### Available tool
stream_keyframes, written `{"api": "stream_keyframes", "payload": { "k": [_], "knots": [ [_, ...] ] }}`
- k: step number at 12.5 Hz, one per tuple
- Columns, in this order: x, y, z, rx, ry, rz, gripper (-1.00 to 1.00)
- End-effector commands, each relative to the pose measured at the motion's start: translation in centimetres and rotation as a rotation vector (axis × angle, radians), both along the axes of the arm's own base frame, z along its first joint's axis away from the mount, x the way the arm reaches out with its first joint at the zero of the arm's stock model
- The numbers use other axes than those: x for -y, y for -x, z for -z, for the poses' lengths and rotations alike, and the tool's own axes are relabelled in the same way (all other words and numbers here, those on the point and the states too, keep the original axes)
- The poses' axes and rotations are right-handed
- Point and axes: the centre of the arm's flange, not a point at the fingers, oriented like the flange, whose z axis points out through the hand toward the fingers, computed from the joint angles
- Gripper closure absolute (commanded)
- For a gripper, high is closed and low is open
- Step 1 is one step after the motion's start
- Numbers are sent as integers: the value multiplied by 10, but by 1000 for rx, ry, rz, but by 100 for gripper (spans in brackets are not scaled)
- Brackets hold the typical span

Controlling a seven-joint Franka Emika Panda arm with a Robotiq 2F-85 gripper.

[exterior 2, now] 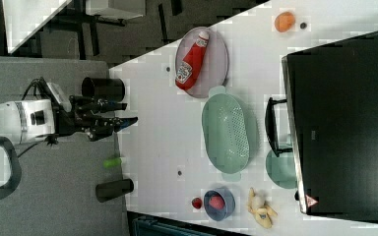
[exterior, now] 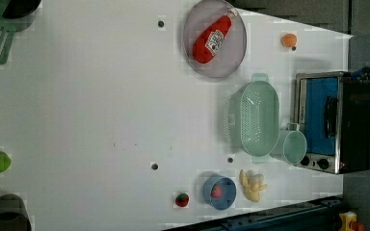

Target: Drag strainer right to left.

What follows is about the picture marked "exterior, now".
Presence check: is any grey round plate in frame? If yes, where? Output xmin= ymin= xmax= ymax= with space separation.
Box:
xmin=182 ymin=0 xmax=247 ymax=78

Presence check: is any yellow red clamp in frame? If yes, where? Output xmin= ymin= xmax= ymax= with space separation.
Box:
xmin=339 ymin=212 xmax=365 ymax=231

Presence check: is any red toy strawberry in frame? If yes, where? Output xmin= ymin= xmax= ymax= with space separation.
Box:
xmin=174 ymin=192 xmax=189 ymax=208

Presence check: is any peeled toy banana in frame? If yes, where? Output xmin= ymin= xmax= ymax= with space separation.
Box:
xmin=239 ymin=169 xmax=267 ymax=203

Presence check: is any black utensil holder cup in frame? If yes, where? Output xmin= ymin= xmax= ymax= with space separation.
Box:
xmin=0 ymin=0 xmax=42 ymax=32

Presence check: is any orange toy fruit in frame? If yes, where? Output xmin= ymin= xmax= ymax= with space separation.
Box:
xmin=281 ymin=34 xmax=298 ymax=48

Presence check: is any red toy fruit in bowl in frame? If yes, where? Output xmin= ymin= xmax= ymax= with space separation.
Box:
xmin=211 ymin=184 xmax=222 ymax=198

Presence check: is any black silver toaster oven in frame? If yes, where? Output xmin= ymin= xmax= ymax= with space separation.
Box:
xmin=293 ymin=71 xmax=370 ymax=174

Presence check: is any black cylinder container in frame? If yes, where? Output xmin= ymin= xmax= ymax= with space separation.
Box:
xmin=0 ymin=193 xmax=32 ymax=231

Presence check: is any blue metal frame rail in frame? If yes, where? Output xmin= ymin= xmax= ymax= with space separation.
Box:
xmin=166 ymin=196 xmax=349 ymax=231

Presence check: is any mint green cup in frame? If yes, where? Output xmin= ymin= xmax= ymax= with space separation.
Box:
xmin=271 ymin=123 xmax=307 ymax=165

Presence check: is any red ketchup bottle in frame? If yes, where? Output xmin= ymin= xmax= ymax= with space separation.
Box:
xmin=192 ymin=9 xmax=238 ymax=64

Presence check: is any mint green plastic strainer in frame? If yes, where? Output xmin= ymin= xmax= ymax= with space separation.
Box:
xmin=225 ymin=73 xmax=279 ymax=164

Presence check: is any blue bowl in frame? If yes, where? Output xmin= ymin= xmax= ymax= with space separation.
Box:
xmin=202 ymin=174 xmax=236 ymax=210

